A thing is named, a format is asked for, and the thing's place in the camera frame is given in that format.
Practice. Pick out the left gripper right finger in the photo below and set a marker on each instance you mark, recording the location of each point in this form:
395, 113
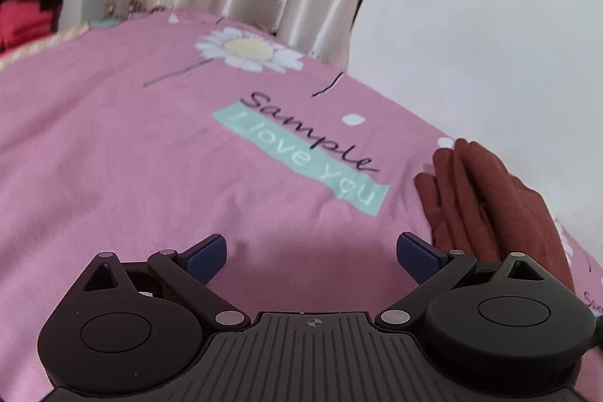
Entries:
503, 329

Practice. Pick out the dark red knit sweater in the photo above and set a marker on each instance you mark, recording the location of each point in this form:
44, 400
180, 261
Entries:
473, 204

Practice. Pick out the red cloth beside bed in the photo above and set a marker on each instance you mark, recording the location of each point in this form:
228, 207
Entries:
23, 21

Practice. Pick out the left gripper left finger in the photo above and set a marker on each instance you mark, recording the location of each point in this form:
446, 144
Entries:
128, 328

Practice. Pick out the pink floral bed sheet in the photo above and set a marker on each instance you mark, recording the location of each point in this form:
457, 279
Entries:
164, 130

